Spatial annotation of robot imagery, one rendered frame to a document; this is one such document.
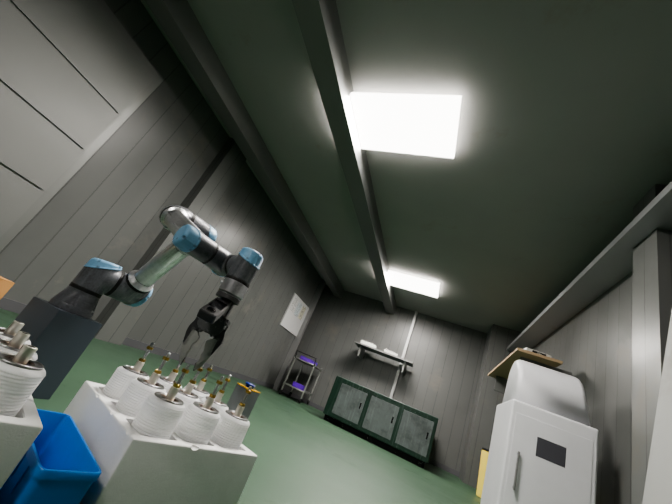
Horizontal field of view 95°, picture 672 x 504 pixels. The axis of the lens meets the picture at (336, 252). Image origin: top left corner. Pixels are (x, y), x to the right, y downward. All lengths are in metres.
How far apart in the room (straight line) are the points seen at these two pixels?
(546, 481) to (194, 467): 2.55
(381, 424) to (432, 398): 1.98
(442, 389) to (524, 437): 4.24
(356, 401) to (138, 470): 4.77
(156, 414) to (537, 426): 2.69
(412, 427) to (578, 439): 2.75
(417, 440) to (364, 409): 0.87
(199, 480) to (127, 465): 0.20
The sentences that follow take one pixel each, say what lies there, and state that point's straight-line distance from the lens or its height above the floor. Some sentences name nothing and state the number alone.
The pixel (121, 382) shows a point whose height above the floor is 0.22.
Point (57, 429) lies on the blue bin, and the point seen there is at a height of 0.09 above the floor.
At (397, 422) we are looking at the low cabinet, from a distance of 5.43.
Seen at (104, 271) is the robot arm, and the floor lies 0.48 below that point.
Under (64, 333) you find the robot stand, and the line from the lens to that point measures 1.55.
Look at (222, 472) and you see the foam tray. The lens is 1.06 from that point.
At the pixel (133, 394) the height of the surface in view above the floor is 0.22.
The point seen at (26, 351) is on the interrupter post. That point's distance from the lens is 0.82.
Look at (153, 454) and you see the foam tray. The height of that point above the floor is 0.16.
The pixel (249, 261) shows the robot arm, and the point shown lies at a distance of 0.95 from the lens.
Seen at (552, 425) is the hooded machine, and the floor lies 0.84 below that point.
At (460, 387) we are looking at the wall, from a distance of 7.22.
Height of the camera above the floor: 0.42
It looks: 23 degrees up
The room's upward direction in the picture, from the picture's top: 24 degrees clockwise
